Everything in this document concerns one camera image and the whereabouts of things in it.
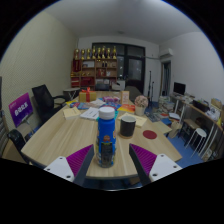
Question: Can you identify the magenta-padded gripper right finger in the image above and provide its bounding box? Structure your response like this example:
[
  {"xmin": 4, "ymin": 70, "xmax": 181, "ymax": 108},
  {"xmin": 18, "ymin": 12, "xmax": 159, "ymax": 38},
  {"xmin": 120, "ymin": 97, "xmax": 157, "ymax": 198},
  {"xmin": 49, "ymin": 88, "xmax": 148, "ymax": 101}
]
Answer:
[{"xmin": 129, "ymin": 143, "xmax": 183, "ymax": 187}]

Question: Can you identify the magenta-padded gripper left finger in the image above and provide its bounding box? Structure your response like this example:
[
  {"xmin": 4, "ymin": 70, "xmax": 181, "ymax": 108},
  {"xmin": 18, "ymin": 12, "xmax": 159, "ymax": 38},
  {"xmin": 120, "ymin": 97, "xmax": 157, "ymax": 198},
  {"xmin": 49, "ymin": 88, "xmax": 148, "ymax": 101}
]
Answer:
[{"xmin": 43, "ymin": 144, "xmax": 95, "ymax": 187}]

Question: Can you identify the blue bottle with white cap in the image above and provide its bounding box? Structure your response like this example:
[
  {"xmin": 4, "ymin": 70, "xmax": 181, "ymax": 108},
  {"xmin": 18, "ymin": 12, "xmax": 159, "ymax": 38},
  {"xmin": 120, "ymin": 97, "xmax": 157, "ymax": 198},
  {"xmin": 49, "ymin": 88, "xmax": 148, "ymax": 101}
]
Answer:
[{"xmin": 95, "ymin": 106, "xmax": 118, "ymax": 168}]

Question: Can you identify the flat round red coaster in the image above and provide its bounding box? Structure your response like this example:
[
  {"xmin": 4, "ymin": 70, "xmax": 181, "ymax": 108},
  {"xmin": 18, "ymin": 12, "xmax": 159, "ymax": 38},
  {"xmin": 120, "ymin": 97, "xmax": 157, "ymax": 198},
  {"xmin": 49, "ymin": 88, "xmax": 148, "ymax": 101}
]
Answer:
[{"xmin": 142, "ymin": 129, "xmax": 158, "ymax": 140}]

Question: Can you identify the white round stool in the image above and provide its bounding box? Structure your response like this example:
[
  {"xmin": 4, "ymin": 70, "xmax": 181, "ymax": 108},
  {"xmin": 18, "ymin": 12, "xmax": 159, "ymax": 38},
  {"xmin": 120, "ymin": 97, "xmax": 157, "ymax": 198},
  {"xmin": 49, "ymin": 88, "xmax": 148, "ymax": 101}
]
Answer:
[{"xmin": 184, "ymin": 127, "xmax": 208, "ymax": 158}]

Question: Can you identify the wooden stool with black legs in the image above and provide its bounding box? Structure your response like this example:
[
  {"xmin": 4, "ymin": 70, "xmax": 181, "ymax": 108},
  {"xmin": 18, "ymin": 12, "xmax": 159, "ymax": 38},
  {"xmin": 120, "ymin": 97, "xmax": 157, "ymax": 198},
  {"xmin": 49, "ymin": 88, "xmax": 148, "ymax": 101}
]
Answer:
[{"xmin": 181, "ymin": 118, "xmax": 201, "ymax": 138}]

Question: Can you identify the pale yellow booklet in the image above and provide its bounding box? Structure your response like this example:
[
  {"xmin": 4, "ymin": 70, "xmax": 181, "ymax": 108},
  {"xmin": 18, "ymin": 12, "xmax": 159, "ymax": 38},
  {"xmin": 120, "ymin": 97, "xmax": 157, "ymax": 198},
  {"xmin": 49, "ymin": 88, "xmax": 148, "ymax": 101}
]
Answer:
[{"xmin": 118, "ymin": 112, "xmax": 148, "ymax": 128}]

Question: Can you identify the black mug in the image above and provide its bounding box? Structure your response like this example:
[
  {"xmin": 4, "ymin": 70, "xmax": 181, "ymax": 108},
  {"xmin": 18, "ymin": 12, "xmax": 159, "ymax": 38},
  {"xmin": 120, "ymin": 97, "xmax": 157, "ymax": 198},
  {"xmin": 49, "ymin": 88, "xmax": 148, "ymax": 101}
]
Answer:
[{"xmin": 119, "ymin": 115, "xmax": 137, "ymax": 138}]

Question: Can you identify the beige booklet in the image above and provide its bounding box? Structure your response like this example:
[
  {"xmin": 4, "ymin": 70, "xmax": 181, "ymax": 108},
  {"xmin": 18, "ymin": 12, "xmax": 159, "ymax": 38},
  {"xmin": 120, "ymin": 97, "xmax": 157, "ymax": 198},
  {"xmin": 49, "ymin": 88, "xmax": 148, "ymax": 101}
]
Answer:
[{"xmin": 62, "ymin": 106, "xmax": 82, "ymax": 120}]

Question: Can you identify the white booklet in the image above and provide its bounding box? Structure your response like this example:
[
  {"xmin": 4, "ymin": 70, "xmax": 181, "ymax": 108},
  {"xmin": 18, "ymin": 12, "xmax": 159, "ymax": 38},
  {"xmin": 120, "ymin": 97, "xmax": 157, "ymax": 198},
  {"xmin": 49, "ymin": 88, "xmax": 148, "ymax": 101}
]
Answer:
[{"xmin": 79, "ymin": 107, "xmax": 100, "ymax": 121}]

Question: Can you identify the stack of books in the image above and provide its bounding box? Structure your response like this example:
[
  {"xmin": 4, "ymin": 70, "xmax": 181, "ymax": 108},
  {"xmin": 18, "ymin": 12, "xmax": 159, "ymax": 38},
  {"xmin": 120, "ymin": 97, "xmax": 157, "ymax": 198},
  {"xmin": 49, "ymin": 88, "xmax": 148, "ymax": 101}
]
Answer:
[{"xmin": 158, "ymin": 95, "xmax": 176, "ymax": 114}]

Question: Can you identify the long wooden side desk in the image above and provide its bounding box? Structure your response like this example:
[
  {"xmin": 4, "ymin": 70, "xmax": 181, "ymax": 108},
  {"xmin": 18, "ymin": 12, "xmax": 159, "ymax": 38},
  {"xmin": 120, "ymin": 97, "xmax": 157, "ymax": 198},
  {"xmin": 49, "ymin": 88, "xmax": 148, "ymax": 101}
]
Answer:
[{"xmin": 169, "ymin": 93, "xmax": 224, "ymax": 161}]

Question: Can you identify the flower bouquet in white pot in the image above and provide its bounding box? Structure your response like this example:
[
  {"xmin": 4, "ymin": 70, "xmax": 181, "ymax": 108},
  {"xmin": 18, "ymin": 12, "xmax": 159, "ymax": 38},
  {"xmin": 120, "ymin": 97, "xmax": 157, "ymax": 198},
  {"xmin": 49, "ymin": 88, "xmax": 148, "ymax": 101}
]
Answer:
[{"xmin": 134, "ymin": 94, "xmax": 149, "ymax": 117}]

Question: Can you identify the orange book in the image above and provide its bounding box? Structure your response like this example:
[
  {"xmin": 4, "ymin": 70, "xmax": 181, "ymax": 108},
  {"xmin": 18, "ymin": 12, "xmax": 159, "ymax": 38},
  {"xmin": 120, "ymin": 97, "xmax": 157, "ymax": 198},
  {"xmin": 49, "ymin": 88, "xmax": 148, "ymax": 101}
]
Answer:
[{"xmin": 117, "ymin": 103, "xmax": 136, "ymax": 114}]

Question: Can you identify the black office chair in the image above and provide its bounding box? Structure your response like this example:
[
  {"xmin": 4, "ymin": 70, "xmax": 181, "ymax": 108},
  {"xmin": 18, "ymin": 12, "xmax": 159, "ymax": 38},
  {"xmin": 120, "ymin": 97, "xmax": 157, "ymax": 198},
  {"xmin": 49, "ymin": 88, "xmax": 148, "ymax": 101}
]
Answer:
[{"xmin": 31, "ymin": 83, "xmax": 68, "ymax": 124}]

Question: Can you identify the purple sign board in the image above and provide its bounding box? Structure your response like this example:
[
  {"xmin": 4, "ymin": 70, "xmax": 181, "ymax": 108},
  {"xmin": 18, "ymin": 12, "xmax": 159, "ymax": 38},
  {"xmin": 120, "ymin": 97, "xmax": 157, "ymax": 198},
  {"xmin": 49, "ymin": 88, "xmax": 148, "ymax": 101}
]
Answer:
[{"xmin": 8, "ymin": 92, "xmax": 34, "ymax": 128}]

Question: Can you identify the black printer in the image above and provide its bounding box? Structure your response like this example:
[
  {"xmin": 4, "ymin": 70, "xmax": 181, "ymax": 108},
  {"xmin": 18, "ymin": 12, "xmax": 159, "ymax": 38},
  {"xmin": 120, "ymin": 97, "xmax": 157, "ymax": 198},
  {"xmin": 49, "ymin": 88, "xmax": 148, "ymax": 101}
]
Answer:
[{"xmin": 192, "ymin": 99, "xmax": 210, "ymax": 113}]

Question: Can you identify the yellow gift box red ribbon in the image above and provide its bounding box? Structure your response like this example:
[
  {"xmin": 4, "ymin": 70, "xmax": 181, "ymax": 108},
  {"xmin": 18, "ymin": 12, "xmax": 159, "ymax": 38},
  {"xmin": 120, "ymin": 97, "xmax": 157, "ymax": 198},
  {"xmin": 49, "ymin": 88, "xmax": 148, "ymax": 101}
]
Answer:
[{"xmin": 78, "ymin": 87, "xmax": 98, "ymax": 103}]

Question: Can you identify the black microphone stand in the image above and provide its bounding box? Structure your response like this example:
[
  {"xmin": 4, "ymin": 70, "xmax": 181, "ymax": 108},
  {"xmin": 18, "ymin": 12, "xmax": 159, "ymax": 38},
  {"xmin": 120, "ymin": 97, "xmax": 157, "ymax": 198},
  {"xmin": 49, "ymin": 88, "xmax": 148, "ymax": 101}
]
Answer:
[{"xmin": 146, "ymin": 70, "xmax": 155, "ymax": 108}]

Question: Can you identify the small standing card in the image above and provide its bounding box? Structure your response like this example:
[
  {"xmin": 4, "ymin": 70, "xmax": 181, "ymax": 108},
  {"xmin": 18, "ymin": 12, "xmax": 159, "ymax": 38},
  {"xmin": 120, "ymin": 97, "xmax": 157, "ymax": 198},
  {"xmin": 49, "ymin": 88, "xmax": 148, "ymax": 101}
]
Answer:
[{"xmin": 120, "ymin": 90, "xmax": 130, "ymax": 105}]

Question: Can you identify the black computer monitor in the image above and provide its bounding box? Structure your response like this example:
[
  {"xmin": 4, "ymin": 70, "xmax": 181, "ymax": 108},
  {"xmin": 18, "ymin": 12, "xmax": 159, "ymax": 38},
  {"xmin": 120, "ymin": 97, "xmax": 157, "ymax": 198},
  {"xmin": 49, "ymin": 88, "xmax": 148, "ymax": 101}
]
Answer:
[{"xmin": 173, "ymin": 82, "xmax": 187, "ymax": 96}]

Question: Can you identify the pink package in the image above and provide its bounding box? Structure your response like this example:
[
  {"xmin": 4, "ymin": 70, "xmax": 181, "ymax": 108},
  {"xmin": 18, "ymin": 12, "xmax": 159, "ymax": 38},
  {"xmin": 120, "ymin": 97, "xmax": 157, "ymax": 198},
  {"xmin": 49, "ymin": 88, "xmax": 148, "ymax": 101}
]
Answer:
[{"xmin": 102, "ymin": 95, "xmax": 120, "ymax": 103}]

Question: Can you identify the wooden shelf unit with trophies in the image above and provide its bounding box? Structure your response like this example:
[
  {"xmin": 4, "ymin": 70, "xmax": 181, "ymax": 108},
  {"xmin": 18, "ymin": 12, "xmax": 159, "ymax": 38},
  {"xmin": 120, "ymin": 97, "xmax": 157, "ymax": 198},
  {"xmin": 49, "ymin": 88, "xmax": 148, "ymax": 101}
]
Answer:
[{"xmin": 69, "ymin": 45, "xmax": 119, "ymax": 89}]

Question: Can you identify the black framed window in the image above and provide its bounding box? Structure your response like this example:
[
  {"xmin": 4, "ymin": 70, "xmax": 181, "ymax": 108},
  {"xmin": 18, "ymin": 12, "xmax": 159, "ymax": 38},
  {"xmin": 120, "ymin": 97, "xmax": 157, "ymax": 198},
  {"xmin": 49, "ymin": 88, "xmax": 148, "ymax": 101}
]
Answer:
[{"xmin": 91, "ymin": 42, "xmax": 147, "ymax": 94}]

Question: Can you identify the white wall air conditioner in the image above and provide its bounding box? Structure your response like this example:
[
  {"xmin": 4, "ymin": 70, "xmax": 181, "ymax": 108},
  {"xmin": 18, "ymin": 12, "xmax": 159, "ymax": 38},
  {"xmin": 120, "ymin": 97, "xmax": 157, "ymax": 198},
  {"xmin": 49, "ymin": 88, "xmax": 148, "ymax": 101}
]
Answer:
[{"xmin": 159, "ymin": 47, "xmax": 175, "ymax": 58}]

